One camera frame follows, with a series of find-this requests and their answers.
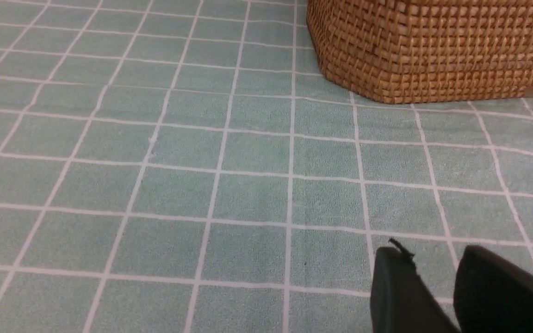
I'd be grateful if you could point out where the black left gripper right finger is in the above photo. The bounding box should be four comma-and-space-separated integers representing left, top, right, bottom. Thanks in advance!
453, 245, 533, 333

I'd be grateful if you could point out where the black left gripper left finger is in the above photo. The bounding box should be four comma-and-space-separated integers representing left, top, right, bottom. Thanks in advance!
370, 238, 459, 333

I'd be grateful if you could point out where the woven wicker basket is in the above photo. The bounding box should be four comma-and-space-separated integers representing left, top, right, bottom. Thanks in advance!
306, 0, 533, 104

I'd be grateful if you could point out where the green checkered tablecloth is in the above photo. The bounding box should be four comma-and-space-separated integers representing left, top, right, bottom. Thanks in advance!
0, 0, 533, 333

